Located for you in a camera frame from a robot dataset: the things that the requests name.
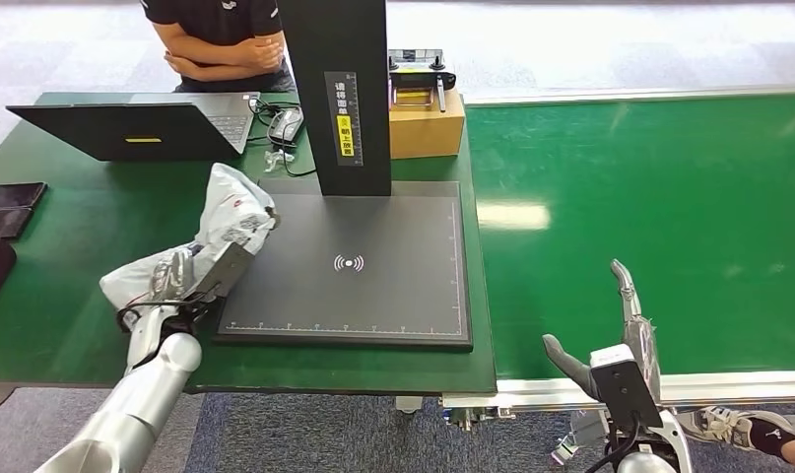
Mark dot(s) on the clear plastic scrap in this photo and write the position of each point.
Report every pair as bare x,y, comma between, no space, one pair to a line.
277,160

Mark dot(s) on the white sneaker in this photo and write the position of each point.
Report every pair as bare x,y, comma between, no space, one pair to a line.
717,424

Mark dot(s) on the aluminium conveyor frame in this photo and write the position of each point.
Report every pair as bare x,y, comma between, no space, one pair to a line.
540,390

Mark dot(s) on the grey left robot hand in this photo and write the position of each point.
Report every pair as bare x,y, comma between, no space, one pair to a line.
172,274

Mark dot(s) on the black remote controller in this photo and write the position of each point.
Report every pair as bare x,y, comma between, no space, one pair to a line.
422,77

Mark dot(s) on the person's leg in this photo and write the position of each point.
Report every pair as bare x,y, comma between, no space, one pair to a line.
779,439

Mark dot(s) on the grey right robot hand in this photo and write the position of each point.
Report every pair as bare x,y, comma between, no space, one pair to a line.
642,346

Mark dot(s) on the grey plastic mailer package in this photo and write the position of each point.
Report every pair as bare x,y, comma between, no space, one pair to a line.
234,202

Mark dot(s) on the black scanner column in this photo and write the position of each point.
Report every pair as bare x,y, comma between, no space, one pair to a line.
312,65

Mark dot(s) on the white table foot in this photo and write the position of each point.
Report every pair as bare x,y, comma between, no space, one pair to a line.
408,405

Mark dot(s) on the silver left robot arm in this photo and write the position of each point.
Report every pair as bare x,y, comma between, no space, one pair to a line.
136,405

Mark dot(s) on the black scanner base plate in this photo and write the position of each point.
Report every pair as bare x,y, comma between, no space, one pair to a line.
384,300

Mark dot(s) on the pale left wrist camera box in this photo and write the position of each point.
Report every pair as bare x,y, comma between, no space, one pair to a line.
227,268

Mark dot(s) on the dark grey laptop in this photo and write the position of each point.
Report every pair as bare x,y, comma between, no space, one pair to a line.
129,134

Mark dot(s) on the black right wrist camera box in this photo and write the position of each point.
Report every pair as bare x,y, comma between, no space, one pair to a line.
625,388

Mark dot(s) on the grey power adapter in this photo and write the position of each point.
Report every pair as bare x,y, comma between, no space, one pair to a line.
285,125

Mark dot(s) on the green conveyor belt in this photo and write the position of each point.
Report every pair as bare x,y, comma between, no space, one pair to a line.
697,163

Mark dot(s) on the brown cardboard box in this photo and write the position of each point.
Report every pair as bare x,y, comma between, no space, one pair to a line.
428,136

